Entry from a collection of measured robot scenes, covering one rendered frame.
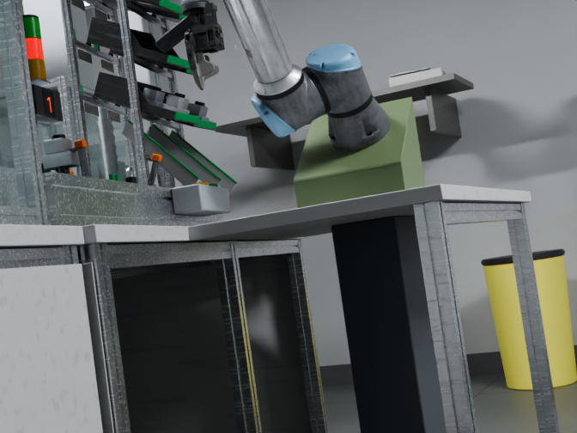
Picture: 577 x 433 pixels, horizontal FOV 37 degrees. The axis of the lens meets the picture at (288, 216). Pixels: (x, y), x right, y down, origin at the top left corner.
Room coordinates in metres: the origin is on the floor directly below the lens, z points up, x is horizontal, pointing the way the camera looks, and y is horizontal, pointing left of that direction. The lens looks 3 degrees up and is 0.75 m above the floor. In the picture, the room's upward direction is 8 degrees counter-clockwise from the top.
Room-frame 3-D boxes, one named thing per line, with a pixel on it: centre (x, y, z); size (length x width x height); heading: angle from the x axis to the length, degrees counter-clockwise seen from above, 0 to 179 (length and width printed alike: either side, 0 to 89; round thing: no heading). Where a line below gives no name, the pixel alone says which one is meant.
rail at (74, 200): (1.87, 0.30, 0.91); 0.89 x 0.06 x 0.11; 166
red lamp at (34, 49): (2.02, 0.54, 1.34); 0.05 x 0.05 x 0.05
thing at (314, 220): (2.12, -0.16, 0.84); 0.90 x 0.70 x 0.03; 155
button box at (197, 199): (2.04, 0.20, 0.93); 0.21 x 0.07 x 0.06; 166
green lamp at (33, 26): (2.02, 0.54, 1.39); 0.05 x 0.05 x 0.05
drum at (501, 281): (4.32, -1.12, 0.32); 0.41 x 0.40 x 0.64; 155
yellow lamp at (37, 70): (2.02, 0.54, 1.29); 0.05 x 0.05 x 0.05
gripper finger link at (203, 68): (2.15, 0.16, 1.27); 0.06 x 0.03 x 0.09; 77
